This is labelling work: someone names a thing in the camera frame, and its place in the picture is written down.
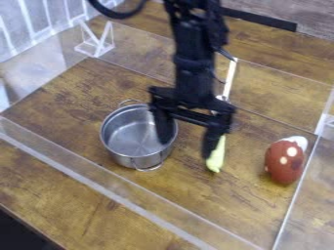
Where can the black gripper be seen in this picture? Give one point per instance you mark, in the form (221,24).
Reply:
(209,112)

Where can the clear acrylic right barrier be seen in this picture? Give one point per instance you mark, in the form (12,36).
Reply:
(308,227)

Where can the black bar on table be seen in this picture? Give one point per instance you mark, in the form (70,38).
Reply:
(265,20)

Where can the red spotted mushroom toy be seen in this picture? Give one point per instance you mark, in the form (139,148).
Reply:
(285,159)

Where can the green handled metal spoon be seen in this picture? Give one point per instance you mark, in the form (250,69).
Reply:
(215,159)

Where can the clear acrylic front barrier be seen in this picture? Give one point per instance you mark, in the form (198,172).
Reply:
(197,230)

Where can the stainless steel pot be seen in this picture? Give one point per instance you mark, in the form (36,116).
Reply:
(130,138)

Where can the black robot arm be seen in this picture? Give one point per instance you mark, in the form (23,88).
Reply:
(199,32)

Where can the clear acrylic barrier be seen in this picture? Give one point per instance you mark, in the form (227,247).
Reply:
(197,230)
(308,227)

